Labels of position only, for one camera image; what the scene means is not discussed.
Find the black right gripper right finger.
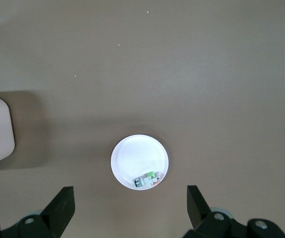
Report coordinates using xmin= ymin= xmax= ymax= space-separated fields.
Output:
xmin=183 ymin=184 xmax=285 ymax=238

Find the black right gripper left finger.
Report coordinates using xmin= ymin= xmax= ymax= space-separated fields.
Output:
xmin=0 ymin=186 xmax=76 ymax=238

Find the pale pink round plate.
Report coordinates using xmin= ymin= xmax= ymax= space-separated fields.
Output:
xmin=111 ymin=134 xmax=170 ymax=191

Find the green push button switch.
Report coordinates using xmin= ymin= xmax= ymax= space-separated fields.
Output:
xmin=133 ymin=171 xmax=162 ymax=187

